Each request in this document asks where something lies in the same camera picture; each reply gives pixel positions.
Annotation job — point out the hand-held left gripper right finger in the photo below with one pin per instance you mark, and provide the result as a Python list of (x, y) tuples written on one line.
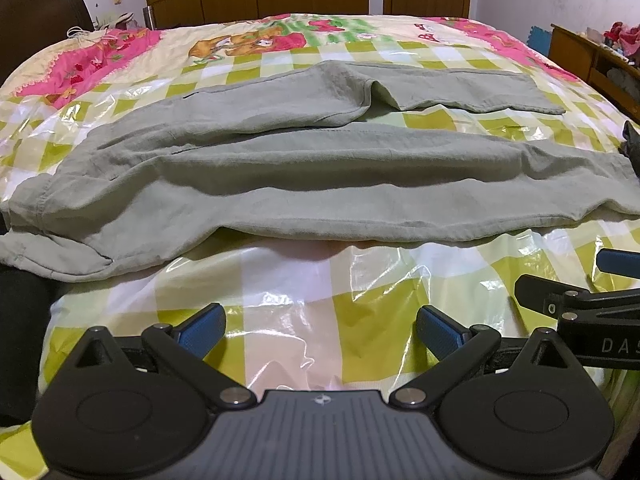
[(440, 335)]

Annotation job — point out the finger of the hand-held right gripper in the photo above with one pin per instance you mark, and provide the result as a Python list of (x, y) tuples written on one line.
[(617, 261), (535, 290)]

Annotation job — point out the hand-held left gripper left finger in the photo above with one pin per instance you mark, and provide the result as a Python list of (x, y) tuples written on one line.
[(202, 331)]

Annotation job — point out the grey-green pants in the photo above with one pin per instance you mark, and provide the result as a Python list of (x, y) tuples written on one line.
[(300, 175)]

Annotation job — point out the dark cloth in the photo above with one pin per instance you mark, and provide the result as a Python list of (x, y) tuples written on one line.
[(632, 140)]

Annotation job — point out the pale folded cloth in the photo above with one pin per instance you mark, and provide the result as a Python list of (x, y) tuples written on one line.
[(622, 82)]

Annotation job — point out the black cloth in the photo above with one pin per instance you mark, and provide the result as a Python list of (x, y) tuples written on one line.
[(22, 340)]

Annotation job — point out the wooden cabinet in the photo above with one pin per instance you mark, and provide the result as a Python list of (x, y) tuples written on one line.
[(575, 52)]

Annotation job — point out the pink red clothes pile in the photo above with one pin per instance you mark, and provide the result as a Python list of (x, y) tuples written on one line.
[(627, 35)]

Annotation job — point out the blue foam mat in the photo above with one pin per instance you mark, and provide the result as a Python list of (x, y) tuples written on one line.
[(541, 40)]

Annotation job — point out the checked cartoon print quilt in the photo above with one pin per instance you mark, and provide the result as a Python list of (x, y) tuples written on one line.
[(240, 40)]

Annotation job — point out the metal thermos flask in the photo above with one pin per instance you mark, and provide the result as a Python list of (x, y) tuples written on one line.
[(149, 17)]

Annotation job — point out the pile of small clothes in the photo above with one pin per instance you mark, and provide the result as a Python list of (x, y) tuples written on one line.
[(122, 21)]

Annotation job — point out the dark brown wooden headboard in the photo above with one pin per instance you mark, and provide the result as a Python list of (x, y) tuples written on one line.
[(35, 15)]

